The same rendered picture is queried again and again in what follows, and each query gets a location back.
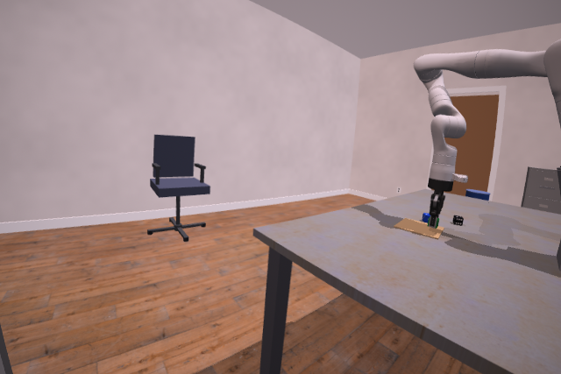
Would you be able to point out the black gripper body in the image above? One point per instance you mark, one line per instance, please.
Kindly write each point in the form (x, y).
(440, 186)

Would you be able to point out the peach flat square mat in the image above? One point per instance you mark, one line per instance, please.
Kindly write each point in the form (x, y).
(420, 228)

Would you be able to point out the black die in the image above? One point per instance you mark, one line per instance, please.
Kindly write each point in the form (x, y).
(458, 220)

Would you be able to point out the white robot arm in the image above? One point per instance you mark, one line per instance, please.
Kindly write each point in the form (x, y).
(486, 64)

